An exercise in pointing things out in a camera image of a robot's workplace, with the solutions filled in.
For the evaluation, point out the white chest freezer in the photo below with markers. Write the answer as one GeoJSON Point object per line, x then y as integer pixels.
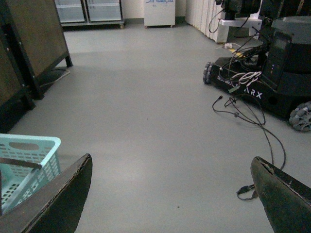
{"type": "Point", "coordinates": [159, 13]}

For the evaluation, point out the dark basket handle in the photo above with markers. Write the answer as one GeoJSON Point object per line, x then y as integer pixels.
{"type": "Point", "coordinates": [18, 181]}

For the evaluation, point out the grey omni wheel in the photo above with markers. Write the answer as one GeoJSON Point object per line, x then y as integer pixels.
{"type": "Point", "coordinates": [300, 117]}
{"type": "Point", "coordinates": [207, 73]}

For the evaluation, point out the glass door display fridge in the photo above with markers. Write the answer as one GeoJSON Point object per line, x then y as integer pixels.
{"type": "Point", "coordinates": [90, 12]}

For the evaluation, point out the grey omni wheel rear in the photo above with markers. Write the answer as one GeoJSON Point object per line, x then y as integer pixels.
{"type": "Point", "coordinates": [300, 117]}

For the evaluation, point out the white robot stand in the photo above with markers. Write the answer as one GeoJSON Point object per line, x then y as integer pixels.
{"type": "Point", "coordinates": [250, 24]}

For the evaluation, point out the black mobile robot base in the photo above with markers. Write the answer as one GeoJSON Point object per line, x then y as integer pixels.
{"type": "Point", "coordinates": [276, 75]}

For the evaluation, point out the light blue plastic basket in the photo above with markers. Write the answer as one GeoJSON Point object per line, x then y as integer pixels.
{"type": "Point", "coordinates": [37, 149]}

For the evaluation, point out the dark wooden cabinet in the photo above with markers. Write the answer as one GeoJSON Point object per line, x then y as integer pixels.
{"type": "Point", "coordinates": [32, 44]}

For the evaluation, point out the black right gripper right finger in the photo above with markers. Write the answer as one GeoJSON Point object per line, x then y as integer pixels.
{"type": "Point", "coordinates": [286, 201]}

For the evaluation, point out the grey omni wheel front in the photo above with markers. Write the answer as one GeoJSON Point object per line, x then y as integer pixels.
{"type": "Point", "coordinates": [207, 73]}

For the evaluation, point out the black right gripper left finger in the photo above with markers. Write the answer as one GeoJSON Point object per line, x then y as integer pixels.
{"type": "Point", "coordinates": [55, 208]}

